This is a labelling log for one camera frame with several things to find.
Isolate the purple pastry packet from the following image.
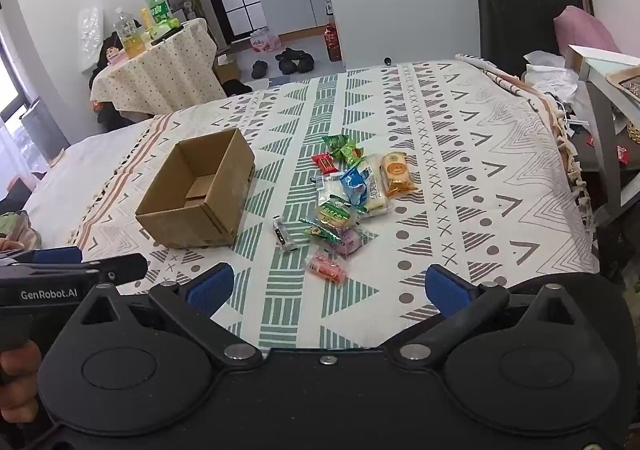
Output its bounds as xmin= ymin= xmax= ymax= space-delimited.
xmin=330 ymin=225 xmax=379 ymax=261

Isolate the green label pastry packet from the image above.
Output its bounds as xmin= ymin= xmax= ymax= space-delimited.
xmin=314 ymin=200 xmax=359 ymax=231

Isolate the black flat device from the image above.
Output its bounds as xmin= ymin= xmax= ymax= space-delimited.
xmin=150 ymin=25 xmax=184 ymax=44

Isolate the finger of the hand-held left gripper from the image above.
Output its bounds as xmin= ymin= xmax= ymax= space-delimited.
xmin=0 ymin=245 xmax=84 ymax=268
xmin=97 ymin=253 xmax=149 ymax=283

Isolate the orange pink snack packet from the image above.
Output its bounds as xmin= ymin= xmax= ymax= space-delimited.
xmin=305 ymin=252 xmax=349 ymax=284

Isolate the small brown carton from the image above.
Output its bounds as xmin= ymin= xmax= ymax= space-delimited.
xmin=212 ymin=52 xmax=242 ymax=84

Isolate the small green snack packet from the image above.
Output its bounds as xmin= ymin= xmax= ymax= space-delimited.
xmin=299 ymin=219 xmax=341 ymax=244

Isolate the dark clothing pile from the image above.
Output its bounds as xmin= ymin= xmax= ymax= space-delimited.
xmin=89 ymin=32 xmax=132 ymax=132

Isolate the white clothing pile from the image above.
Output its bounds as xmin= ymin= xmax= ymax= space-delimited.
xmin=522 ymin=50 xmax=581 ymax=101

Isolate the bubble wrap sheet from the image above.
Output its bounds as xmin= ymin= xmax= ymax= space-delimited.
xmin=77 ymin=6 xmax=105 ymax=76

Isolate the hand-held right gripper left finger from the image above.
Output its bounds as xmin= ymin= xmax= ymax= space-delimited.
xmin=59 ymin=263 xmax=263 ymax=371

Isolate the patterned brown tray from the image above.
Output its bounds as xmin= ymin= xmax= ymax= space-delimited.
xmin=606 ymin=65 xmax=640 ymax=106

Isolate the white bed sheet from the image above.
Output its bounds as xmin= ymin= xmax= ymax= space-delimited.
xmin=22 ymin=120 xmax=151 ymax=251

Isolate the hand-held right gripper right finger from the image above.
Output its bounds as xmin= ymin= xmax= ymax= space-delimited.
xmin=394 ymin=263 xmax=593 ymax=371

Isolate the clear white snack packet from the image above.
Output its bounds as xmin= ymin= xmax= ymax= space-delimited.
xmin=315 ymin=173 xmax=346 ymax=206

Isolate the blue snack packet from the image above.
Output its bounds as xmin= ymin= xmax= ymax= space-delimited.
xmin=339 ymin=166 xmax=371 ymax=209

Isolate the pink cartoon box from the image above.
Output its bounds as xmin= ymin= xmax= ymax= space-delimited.
xmin=102 ymin=42 xmax=129 ymax=69

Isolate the pink pillow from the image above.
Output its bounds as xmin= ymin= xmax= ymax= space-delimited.
xmin=554 ymin=6 xmax=624 ymax=64

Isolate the printed blanket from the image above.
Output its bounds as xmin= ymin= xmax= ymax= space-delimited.
xmin=67 ymin=59 xmax=601 ymax=351

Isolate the clear bottle yellow liquid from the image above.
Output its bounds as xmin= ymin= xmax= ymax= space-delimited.
xmin=114 ymin=7 xmax=146 ymax=59

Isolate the green floral cloth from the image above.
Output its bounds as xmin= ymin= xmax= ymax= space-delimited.
xmin=0 ymin=210 xmax=44 ymax=251

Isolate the white side table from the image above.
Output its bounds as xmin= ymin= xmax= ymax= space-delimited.
xmin=567 ymin=44 xmax=640 ymax=209

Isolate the black bag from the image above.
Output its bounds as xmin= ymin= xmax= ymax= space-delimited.
xmin=222 ymin=79 xmax=254 ymax=99

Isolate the person's left hand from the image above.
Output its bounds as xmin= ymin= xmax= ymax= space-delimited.
xmin=0 ymin=341 xmax=44 ymax=426

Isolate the cardboard box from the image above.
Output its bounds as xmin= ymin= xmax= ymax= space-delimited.
xmin=135 ymin=127 xmax=257 ymax=250

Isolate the orange bread packet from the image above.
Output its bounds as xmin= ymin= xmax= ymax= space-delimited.
xmin=380 ymin=151 xmax=419 ymax=199

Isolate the grey storage box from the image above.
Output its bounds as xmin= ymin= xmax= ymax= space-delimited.
xmin=25 ymin=100 xmax=71 ymax=166

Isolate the pink water bottle pack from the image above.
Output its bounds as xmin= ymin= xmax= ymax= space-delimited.
xmin=250 ymin=29 xmax=277 ymax=54

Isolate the black silver snack bar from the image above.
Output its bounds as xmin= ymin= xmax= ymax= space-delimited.
xmin=272 ymin=215 xmax=299 ymax=251

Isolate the round table dotted tablecloth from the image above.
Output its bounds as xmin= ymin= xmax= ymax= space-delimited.
xmin=90 ymin=19 xmax=228 ymax=114

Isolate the green candy packet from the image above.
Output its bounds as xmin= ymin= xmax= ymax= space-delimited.
xmin=321 ymin=134 xmax=351 ymax=154
xmin=334 ymin=140 xmax=369 ymax=169

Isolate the black chair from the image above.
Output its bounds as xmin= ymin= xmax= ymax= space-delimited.
xmin=474 ymin=0 xmax=594 ymax=76

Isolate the green soda bottle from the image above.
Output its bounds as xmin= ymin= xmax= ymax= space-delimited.
xmin=146 ymin=0 xmax=174 ymax=29

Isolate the window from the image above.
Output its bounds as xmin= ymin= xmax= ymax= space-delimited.
xmin=0 ymin=30 xmax=32 ymax=167

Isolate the long white cake packet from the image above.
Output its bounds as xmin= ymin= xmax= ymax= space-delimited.
xmin=357 ymin=155 xmax=391 ymax=218

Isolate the white kitchen cabinet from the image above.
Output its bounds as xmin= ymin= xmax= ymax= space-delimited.
xmin=252 ymin=0 xmax=331 ymax=39

